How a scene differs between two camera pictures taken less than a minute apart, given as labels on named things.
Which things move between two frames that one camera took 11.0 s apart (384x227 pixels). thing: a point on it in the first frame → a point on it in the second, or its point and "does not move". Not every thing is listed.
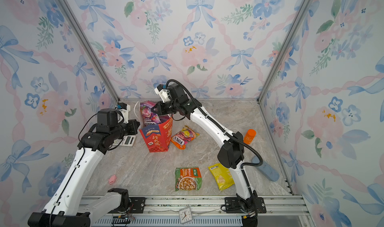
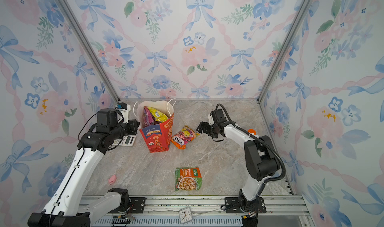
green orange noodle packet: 188,178 does not move
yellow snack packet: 222,175 → 158,116
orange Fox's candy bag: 181,138 does not move
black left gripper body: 130,128 does not move
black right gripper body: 166,109 → 210,130
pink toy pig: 112,179 does not move
